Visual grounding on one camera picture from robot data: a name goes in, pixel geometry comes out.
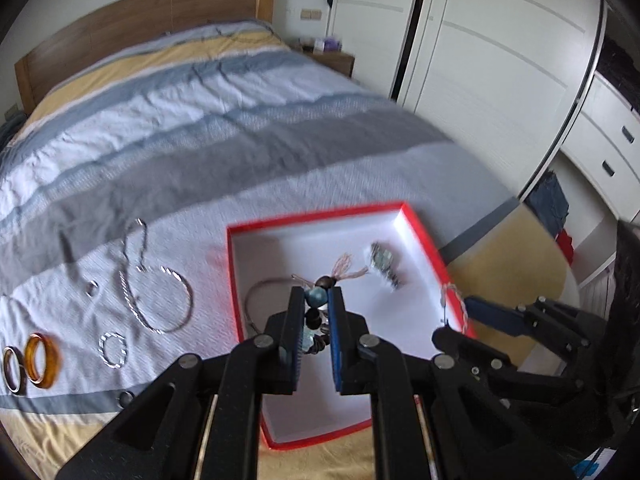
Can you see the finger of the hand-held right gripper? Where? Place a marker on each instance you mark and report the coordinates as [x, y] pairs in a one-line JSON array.
[[492, 312], [465, 345]]

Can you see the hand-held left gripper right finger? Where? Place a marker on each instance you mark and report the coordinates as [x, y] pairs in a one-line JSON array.
[[337, 342]]

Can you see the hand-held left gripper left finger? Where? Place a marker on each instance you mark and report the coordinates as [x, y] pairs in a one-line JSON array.
[[295, 332]]

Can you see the thin grey bangle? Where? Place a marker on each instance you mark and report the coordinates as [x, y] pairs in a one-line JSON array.
[[265, 284]]

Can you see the small silver watch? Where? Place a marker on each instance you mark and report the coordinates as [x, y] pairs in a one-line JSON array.
[[385, 262]]

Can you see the red jewelry box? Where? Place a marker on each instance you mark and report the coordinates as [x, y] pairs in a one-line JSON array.
[[310, 240]]

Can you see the large twisted silver bangle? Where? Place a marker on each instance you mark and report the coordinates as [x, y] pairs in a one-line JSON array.
[[189, 295]]

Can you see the small twisted silver hoop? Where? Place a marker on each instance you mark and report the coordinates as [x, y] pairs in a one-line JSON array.
[[102, 347]]

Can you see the amber bangle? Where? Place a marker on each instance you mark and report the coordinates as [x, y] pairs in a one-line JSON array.
[[50, 360]]

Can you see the dark silver-lined bangle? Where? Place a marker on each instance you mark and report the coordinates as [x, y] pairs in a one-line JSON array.
[[10, 372]]

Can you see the red cloth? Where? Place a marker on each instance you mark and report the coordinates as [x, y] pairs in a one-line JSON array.
[[566, 246]]

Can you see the folded blue jeans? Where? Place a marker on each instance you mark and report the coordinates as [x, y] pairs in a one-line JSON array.
[[550, 200]]

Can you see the white drawer unit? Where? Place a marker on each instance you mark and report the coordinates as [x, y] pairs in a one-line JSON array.
[[600, 130]]

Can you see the bed with striped cover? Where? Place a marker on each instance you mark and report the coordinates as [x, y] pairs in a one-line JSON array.
[[250, 110]]

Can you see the white sliding wardrobe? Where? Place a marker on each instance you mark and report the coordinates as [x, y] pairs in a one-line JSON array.
[[475, 60]]

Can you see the wooden nightstand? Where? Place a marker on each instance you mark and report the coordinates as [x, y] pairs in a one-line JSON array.
[[335, 62]]

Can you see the purple tissue box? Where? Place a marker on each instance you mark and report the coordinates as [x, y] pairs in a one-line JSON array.
[[332, 45]]

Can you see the blue grey blanket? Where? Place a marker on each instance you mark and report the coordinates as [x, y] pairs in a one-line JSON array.
[[9, 127]]

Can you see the wooden headboard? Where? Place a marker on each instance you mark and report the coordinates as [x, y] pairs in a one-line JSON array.
[[125, 20]]

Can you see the wall switch plate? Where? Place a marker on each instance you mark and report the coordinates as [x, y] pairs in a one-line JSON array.
[[11, 110], [311, 14]]

